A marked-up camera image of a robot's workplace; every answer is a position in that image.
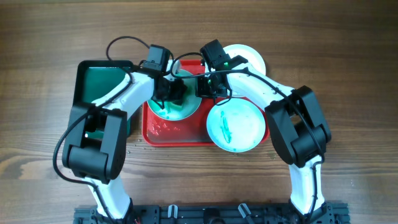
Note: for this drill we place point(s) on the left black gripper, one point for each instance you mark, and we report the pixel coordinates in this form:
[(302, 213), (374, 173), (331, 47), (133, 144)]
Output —
[(176, 93)]

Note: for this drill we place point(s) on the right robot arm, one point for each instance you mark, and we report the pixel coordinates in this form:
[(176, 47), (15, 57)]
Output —
[(298, 128)]

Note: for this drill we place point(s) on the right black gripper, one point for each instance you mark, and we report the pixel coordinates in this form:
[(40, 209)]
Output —
[(201, 92)]

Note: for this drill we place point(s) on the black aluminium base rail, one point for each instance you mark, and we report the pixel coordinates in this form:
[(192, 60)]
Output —
[(269, 213)]

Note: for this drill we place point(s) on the red plastic tray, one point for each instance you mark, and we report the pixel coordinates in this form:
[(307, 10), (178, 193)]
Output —
[(189, 132)]

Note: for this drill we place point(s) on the light blue plate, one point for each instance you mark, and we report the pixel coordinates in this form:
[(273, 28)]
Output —
[(172, 112), (236, 125)]

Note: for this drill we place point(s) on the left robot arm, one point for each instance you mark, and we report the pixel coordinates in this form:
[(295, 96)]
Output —
[(94, 144)]

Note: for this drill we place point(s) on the dark green tray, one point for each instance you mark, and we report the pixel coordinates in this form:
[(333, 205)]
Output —
[(94, 79)]

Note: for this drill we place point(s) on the white plate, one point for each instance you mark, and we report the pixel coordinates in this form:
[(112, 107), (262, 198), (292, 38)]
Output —
[(241, 54)]

